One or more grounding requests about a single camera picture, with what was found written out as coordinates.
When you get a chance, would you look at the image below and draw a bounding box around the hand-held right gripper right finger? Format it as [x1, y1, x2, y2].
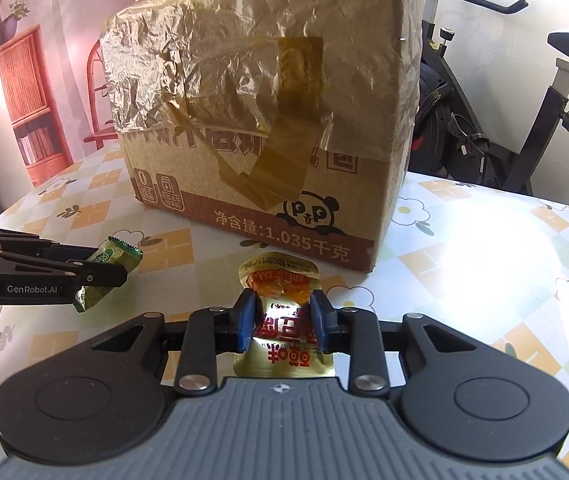
[310, 289, 475, 395]

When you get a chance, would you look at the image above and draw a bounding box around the green candy packet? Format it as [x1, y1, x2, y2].
[73, 236, 144, 313]

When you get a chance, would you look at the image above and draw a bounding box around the plastic-lined cardboard box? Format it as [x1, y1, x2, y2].
[100, 0, 424, 275]

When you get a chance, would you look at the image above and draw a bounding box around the golden red-label snack packet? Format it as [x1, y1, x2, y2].
[233, 251, 337, 380]

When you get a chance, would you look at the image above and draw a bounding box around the black exercise bike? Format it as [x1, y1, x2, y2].
[407, 0, 569, 196]

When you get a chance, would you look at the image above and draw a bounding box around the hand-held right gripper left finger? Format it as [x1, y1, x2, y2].
[87, 287, 256, 395]

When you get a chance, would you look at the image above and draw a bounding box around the pink room wall poster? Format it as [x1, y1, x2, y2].
[0, 0, 132, 187]

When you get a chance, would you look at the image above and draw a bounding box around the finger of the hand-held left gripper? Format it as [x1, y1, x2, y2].
[0, 225, 99, 261]
[0, 251, 129, 306]

